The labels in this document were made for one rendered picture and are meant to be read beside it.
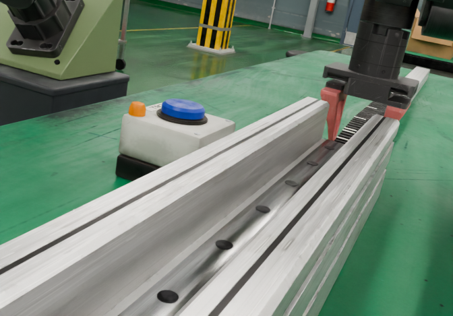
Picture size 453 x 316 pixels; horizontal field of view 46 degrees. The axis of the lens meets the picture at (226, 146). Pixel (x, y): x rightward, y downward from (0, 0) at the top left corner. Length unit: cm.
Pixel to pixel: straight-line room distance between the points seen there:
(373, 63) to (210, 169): 35
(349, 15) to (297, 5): 113
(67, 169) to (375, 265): 28
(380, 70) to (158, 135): 27
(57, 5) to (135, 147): 43
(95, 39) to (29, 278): 72
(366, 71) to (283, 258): 42
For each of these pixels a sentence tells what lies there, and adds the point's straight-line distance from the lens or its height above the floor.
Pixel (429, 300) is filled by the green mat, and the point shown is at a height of 78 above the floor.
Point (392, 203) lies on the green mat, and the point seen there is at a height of 78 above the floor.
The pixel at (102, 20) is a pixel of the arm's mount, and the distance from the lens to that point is 90.
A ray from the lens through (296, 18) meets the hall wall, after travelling 1192.
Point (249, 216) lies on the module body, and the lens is 33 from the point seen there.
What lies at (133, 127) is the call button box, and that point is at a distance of 48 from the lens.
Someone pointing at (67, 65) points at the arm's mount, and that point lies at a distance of 85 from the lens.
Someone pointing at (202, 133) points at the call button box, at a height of 84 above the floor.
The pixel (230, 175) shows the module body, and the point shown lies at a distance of 34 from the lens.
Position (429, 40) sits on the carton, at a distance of 264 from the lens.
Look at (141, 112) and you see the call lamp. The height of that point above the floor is 84.
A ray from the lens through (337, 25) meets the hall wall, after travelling 1171.
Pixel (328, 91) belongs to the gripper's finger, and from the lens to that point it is 63.
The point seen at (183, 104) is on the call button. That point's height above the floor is 85.
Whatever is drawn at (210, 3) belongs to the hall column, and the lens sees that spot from 696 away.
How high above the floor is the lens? 97
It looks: 18 degrees down
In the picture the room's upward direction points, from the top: 11 degrees clockwise
